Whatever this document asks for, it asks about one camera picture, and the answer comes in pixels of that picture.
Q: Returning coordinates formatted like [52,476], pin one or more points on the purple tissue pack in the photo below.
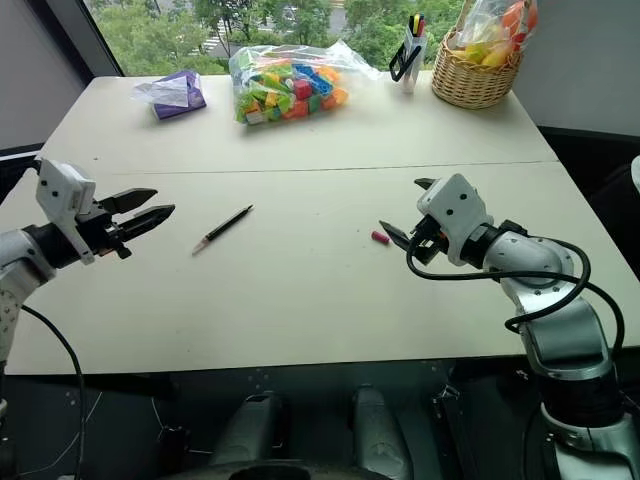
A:
[175,100]

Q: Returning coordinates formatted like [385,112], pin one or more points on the dark rounded robot leg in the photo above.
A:
[377,430]
[252,425]

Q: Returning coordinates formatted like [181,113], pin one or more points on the yellow marker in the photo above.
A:
[419,24]

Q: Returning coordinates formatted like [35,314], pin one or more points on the dark round robot torso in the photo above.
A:
[280,470]

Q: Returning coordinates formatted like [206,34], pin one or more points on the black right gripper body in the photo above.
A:
[431,240]

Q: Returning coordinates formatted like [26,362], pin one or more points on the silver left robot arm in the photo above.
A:
[20,250]

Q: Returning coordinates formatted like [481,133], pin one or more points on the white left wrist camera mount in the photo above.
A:
[57,192]

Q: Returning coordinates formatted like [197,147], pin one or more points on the black pencil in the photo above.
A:
[225,227]

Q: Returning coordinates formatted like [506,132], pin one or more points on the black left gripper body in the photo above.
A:
[102,227]

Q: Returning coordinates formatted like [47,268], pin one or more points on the red marker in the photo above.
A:
[423,27]

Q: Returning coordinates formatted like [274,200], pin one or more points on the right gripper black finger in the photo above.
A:
[395,234]
[425,183]

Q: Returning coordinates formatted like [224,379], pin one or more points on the clear bag of building blocks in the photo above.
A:
[285,95]

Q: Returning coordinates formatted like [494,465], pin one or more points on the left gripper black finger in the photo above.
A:
[150,219]
[135,199]

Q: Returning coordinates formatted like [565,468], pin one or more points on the black table frame bar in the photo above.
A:
[452,425]

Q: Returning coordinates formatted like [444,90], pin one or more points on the black window frame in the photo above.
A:
[102,35]

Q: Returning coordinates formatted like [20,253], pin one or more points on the white pen holder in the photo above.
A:
[416,65]

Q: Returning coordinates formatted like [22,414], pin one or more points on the wicker basket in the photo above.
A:
[470,82]

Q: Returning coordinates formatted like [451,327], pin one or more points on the clear bag of toy fruit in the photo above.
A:
[500,27]

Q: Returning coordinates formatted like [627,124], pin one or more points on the small pink eraser cap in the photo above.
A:
[380,237]

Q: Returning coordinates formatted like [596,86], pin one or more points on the black marker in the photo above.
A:
[413,26]

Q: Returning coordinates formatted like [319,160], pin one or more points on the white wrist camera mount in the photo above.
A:
[455,205]
[57,192]

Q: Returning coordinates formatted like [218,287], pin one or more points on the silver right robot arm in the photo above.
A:
[530,255]

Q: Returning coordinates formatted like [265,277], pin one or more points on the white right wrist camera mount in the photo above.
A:
[455,205]

